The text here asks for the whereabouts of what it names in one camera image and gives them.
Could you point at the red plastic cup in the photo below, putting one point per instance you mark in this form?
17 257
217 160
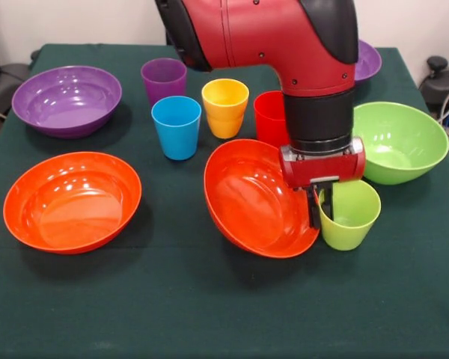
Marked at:
267 119

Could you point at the purple plastic bowl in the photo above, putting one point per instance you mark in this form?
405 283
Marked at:
368 63
67 104

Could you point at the blue plastic cup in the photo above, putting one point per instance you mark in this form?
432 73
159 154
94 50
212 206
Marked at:
176 131

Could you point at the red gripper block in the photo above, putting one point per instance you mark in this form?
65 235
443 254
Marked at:
322 168

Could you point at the dark green tablecloth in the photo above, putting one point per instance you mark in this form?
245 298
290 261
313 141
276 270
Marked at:
209 299

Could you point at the yellow plastic cup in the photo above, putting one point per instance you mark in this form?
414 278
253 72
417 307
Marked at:
224 108

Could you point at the green plastic cup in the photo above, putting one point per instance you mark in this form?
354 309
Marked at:
351 232

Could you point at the green plastic bowl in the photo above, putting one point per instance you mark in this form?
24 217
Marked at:
404 149

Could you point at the orange plastic bowl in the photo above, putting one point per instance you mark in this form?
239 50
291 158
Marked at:
247 202
71 209

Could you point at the purple plastic cup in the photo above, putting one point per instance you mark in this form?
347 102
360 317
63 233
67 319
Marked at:
161 80

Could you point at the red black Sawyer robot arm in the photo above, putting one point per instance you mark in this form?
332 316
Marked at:
265 33

